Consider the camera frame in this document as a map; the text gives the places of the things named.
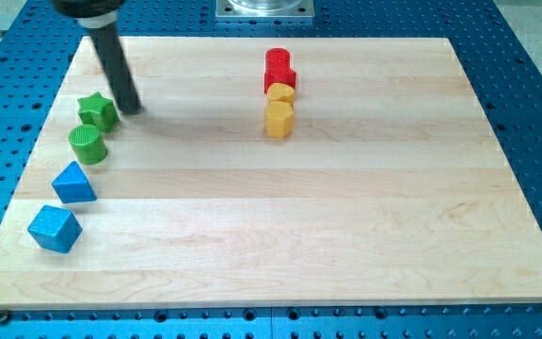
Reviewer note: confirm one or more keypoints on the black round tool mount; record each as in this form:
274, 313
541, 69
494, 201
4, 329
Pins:
89, 13

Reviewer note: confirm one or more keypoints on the green cylinder block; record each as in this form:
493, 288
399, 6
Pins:
88, 144

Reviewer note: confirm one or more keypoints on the blue triangle block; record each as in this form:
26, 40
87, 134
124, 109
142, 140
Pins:
72, 185

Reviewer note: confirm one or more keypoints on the red star block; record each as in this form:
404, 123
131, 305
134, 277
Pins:
286, 76

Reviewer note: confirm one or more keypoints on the blue cube block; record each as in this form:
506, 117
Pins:
55, 229

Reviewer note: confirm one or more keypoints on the yellow hexagon block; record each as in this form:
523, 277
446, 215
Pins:
278, 119

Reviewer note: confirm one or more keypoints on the bronze board clamp screw left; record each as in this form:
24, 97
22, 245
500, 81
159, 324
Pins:
5, 316

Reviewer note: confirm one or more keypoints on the red cylinder block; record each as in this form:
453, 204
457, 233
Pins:
277, 58

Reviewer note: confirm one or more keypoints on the light wooden board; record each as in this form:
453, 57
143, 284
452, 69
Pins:
391, 189

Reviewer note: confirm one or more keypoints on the green star block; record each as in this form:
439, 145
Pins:
98, 111

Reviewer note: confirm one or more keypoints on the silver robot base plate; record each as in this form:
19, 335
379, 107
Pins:
264, 9

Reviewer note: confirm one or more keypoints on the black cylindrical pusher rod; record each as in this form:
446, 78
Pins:
106, 41

